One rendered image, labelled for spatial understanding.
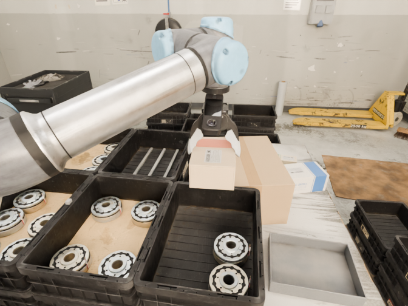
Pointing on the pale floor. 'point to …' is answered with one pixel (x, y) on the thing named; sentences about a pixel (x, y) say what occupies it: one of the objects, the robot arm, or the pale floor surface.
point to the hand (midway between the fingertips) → (213, 156)
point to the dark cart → (46, 90)
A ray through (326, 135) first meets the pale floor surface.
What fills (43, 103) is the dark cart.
